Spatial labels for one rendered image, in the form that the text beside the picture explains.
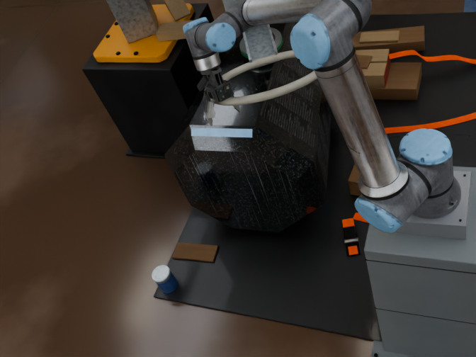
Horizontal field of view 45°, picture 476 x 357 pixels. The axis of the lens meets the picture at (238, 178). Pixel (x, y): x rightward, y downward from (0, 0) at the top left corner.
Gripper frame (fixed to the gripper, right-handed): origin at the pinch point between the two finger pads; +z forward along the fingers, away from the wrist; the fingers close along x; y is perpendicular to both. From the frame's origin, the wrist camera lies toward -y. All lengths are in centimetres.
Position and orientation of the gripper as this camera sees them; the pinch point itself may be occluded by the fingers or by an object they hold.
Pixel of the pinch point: (224, 117)
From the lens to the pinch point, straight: 214.1
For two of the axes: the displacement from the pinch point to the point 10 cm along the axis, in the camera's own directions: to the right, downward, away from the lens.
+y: 4.9, 2.4, -8.3
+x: 8.2, -4.6, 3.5
